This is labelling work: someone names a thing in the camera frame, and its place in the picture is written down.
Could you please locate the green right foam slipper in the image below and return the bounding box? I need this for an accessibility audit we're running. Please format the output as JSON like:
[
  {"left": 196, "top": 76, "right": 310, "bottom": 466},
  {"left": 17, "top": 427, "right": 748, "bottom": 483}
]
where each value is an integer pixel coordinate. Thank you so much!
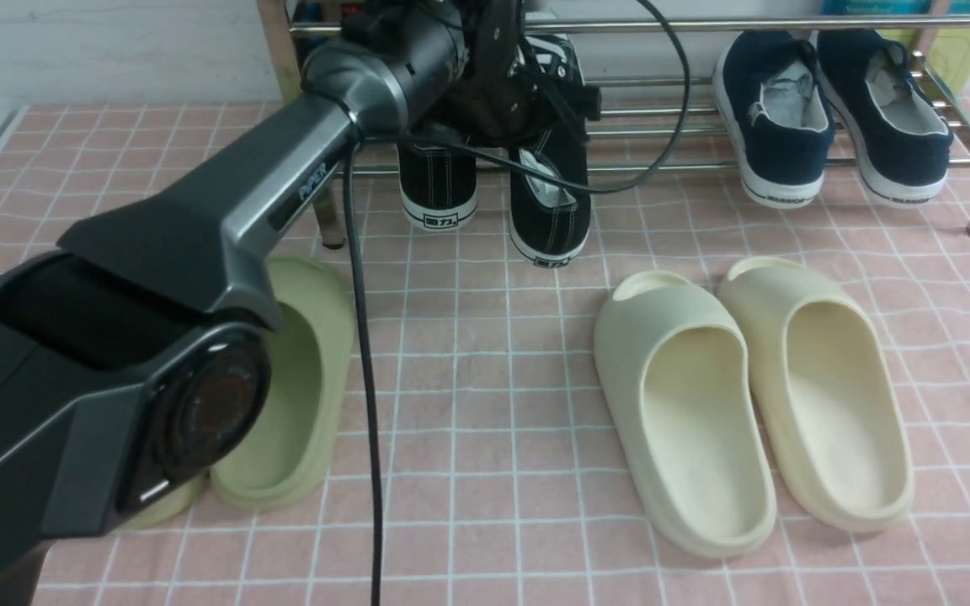
[{"left": 211, "top": 257, "right": 355, "bottom": 509}]

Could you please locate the green foam slipper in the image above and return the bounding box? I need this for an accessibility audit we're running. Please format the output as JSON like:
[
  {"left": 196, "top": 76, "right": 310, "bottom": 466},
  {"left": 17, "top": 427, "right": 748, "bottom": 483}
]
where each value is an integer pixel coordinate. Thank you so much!
[
  {"left": 119, "top": 472, "right": 207, "bottom": 532},
  {"left": 211, "top": 257, "right": 355, "bottom": 509}
]

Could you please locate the green left foam slipper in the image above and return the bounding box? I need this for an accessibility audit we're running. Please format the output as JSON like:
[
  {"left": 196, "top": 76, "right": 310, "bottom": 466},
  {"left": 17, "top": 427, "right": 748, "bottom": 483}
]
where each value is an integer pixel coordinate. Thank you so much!
[{"left": 119, "top": 472, "right": 207, "bottom": 532}]

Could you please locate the pink checked tablecloth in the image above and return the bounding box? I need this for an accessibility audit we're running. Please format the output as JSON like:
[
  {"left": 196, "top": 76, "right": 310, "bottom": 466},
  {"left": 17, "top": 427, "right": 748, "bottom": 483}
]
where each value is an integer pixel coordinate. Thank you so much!
[{"left": 0, "top": 103, "right": 970, "bottom": 605}]

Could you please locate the yellow-green book at right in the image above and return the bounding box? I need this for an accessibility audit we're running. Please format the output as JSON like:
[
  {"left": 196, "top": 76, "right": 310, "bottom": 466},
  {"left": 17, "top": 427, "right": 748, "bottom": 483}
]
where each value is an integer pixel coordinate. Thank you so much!
[{"left": 821, "top": 0, "right": 970, "bottom": 93}]

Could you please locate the cream left foam slipper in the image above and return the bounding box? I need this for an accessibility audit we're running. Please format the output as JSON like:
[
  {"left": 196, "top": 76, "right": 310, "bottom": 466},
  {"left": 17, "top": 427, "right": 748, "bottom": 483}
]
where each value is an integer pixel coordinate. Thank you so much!
[{"left": 593, "top": 271, "right": 777, "bottom": 559}]

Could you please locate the cream foam slipper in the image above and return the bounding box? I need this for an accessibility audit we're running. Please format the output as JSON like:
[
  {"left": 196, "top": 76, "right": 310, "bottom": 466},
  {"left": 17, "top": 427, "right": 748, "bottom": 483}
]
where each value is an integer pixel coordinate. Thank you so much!
[
  {"left": 593, "top": 271, "right": 777, "bottom": 559},
  {"left": 717, "top": 256, "right": 914, "bottom": 534}
]

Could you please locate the navy right slip-on shoe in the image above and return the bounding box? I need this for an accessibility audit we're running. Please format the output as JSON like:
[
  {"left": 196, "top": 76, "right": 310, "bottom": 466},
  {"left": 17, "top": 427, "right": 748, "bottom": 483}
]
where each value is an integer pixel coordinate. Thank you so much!
[{"left": 811, "top": 29, "right": 954, "bottom": 208}]

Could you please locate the navy left slip-on shoe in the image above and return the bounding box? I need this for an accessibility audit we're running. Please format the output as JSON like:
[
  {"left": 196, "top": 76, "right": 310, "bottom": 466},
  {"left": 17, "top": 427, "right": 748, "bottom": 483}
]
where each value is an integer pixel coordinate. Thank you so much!
[{"left": 712, "top": 30, "right": 835, "bottom": 210}]

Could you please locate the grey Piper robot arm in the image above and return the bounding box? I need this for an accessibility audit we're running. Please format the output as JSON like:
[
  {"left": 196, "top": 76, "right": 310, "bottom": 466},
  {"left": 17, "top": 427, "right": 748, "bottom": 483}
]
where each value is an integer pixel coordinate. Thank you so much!
[{"left": 0, "top": 1, "right": 601, "bottom": 605}]

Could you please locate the black canvas sneaker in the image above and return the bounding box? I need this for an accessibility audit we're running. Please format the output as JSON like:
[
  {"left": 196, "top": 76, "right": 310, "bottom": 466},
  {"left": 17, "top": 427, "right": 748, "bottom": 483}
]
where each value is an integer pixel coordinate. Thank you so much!
[
  {"left": 397, "top": 145, "right": 477, "bottom": 231},
  {"left": 508, "top": 34, "right": 600, "bottom": 268}
]

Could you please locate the cream right foam slipper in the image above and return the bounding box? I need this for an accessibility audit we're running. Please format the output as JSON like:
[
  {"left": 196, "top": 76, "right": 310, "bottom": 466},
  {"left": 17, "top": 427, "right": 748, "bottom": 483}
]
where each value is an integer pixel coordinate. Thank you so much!
[{"left": 717, "top": 256, "right": 914, "bottom": 534}]

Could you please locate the metal shoe rack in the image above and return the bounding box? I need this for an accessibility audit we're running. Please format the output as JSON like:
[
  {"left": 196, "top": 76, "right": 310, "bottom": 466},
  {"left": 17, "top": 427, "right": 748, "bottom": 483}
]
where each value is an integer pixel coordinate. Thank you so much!
[{"left": 284, "top": 12, "right": 970, "bottom": 236}]

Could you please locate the navy slip-on shoe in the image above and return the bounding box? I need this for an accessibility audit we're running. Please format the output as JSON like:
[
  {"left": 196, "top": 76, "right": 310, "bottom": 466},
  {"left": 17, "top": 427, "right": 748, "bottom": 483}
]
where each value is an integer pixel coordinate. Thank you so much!
[
  {"left": 811, "top": 29, "right": 954, "bottom": 208},
  {"left": 712, "top": 30, "right": 835, "bottom": 210}
]

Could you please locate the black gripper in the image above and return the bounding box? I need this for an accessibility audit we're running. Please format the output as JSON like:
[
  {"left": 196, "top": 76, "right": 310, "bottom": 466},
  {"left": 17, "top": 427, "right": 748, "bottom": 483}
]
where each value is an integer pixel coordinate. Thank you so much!
[{"left": 443, "top": 1, "right": 603, "bottom": 148}]

